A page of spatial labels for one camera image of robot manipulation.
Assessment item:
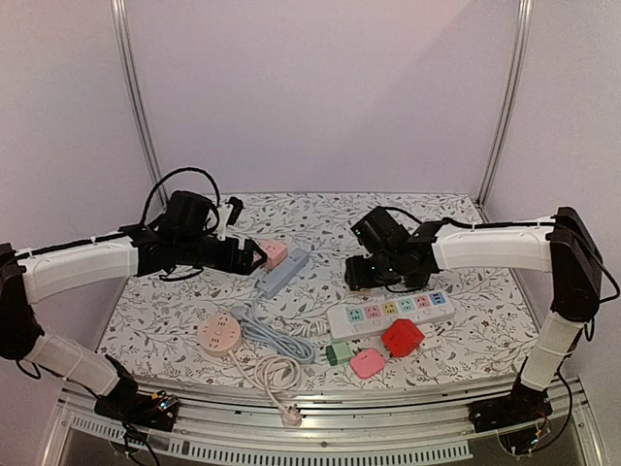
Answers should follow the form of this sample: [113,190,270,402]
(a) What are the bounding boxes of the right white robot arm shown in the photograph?
[344,207,610,432]

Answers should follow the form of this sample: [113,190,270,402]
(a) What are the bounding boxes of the red cube socket adapter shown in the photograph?
[380,318,425,358]

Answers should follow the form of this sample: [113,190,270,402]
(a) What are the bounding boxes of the white power strip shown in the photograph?
[326,289,455,342]

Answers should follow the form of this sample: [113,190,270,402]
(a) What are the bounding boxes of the light blue power strip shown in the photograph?
[256,249,310,299]

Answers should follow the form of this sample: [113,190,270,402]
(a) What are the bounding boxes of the pink plug adapter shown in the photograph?
[349,349,385,380]

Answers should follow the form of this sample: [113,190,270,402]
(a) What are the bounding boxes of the right aluminium corner post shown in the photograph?
[475,0,534,211]

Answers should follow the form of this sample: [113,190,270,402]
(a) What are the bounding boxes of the green plug adapter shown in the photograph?
[325,342,356,366]

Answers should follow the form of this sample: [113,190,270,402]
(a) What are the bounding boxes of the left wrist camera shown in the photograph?
[215,196,244,241]

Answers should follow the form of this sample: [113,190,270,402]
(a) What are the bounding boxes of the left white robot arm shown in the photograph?
[1,226,267,426]

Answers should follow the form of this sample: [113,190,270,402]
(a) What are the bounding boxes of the white strip power cord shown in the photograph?
[271,317,331,337]

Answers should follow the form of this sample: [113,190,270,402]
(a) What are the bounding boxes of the aluminium front rail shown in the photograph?
[40,377,608,465]

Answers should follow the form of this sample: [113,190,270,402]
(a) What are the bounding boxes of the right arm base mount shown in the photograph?
[468,392,552,456]

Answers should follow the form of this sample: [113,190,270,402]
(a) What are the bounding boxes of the left aluminium corner post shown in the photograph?
[110,0,162,183]

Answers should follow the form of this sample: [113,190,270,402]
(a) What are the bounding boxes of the light pink cube socket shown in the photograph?
[259,240,288,271]

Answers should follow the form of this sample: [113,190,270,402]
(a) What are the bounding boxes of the floral patterned table mat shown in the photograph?
[98,193,537,392]

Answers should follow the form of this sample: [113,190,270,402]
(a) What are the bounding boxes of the round pink power socket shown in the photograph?
[197,314,242,357]

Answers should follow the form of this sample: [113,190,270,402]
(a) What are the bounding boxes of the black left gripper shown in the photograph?
[178,234,268,276]

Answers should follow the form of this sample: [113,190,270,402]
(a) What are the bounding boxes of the aluminium corner post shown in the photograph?
[110,0,162,183]
[475,0,534,211]

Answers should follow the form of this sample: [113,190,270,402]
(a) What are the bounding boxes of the light blue cable bundle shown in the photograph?
[230,303,317,363]

